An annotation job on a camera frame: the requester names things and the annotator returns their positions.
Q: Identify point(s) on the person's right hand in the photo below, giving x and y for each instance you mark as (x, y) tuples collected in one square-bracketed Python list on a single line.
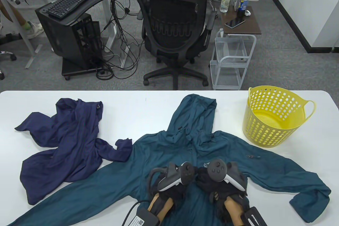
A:
[(217, 191)]

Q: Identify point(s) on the person's left hand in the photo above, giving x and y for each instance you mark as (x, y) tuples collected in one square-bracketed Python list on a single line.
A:
[(173, 194)]

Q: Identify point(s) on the teal zipper clothes jacket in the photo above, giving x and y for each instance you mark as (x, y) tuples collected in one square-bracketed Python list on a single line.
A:
[(264, 162)]

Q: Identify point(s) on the navy blue clothes jacket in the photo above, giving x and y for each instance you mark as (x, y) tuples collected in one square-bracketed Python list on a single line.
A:
[(68, 141)]

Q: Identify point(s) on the person's left forearm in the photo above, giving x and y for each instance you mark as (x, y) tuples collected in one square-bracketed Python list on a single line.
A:
[(164, 206)]

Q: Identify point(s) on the person's right forearm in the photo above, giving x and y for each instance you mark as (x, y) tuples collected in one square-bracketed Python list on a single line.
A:
[(234, 210)]

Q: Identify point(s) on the grey right hand controller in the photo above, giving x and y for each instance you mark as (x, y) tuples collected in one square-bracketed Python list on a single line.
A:
[(215, 169)]

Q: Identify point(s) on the yellow perforated plastic basket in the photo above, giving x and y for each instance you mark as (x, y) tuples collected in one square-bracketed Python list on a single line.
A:
[(267, 130)]

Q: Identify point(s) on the black mesh office chair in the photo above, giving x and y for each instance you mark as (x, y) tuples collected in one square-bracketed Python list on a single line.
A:
[(172, 51)]

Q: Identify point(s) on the black rolling computer platform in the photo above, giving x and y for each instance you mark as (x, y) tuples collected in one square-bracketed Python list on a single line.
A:
[(71, 68)]

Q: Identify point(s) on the black smartphone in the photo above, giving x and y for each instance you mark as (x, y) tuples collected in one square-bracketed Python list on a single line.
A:
[(234, 23)]

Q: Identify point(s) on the brown side table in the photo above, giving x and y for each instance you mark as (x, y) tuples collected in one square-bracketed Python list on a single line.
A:
[(251, 23)]

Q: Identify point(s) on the blue cap soda bottle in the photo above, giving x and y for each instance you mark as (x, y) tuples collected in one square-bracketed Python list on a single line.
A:
[(242, 4)]

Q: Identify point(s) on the black computer tower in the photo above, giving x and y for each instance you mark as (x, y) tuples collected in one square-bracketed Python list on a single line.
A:
[(58, 35)]

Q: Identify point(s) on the chrome chair base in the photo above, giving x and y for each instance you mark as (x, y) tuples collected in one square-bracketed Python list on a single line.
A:
[(10, 57)]

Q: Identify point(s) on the black keyboard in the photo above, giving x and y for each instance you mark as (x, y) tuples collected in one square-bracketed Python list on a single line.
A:
[(70, 2)]

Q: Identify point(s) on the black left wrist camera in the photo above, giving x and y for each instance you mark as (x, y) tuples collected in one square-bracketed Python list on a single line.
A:
[(147, 218)]

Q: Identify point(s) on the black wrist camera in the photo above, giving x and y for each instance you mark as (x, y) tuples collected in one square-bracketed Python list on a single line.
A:
[(147, 218), (254, 216)]

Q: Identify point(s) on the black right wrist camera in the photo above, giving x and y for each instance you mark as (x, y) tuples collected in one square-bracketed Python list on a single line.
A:
[(254, 216)]

